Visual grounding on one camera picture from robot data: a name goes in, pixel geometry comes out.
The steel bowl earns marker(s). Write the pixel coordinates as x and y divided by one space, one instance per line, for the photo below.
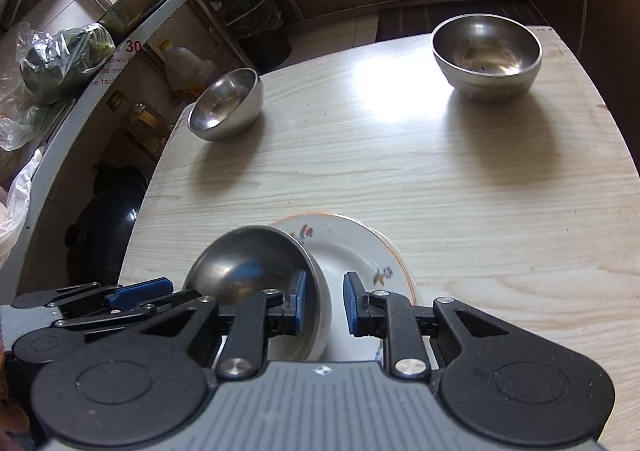
485 46
487 93
240 266
225 106

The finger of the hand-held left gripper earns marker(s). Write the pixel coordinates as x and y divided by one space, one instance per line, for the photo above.
55 296
140 288

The small-flowered plate orange rim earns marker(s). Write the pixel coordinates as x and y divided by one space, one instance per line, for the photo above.
345 251

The metal storage rack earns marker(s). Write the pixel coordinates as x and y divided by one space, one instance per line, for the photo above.
100 96

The plastic oil jug yellow cap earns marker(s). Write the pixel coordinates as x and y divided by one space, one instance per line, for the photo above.
185 68

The black wok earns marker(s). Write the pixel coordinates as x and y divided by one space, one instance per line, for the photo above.
105 226

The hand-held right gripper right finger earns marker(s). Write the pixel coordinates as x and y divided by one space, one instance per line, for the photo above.
352 303

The trash bin with bag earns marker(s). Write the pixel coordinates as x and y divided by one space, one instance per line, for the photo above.
255 21

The clear plastic bag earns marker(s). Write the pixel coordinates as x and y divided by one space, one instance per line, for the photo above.
20 131

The white plastic bag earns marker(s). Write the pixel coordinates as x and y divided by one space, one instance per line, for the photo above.
15 211

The clear bag of greens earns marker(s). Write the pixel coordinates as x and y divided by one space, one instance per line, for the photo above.
65 61

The glass oil bottle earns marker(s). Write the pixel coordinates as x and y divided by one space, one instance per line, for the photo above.
145 123

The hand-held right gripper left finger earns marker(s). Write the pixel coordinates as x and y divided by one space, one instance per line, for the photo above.
298 303

